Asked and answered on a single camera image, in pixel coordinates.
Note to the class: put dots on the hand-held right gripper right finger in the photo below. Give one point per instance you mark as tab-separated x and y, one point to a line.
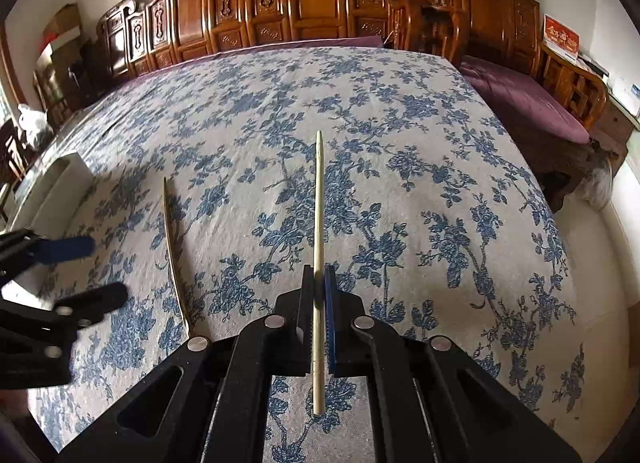
330	315

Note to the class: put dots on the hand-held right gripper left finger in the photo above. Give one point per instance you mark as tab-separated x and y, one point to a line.
307	310

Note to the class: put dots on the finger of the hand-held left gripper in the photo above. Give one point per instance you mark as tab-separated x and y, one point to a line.
65	249
102	295

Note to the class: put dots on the white plastic utensil tray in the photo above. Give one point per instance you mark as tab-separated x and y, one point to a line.
50	190

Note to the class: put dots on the bamboo chopstick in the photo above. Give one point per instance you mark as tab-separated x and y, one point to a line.
172	243
318	203

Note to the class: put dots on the white plastic bag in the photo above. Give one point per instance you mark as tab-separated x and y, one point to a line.
34	123

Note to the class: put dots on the blue floral blanket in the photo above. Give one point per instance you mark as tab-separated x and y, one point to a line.
375	168

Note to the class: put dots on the cardboard box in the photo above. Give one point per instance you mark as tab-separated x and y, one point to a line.
62	48

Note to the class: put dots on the grey plastic bag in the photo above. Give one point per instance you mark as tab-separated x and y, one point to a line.
597	183

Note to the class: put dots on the wooden chair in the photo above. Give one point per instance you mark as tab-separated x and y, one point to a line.
430	28

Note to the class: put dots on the wooden lattice armrest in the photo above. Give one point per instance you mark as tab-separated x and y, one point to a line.
575	88

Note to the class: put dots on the wooden side cabinet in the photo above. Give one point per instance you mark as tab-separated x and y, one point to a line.
612	133

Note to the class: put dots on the red desk calendar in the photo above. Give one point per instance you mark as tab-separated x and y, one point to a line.
561	38

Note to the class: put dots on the dark flat device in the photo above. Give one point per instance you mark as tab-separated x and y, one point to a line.
594	65

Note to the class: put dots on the white paper box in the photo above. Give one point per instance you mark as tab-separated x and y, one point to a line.
627	93

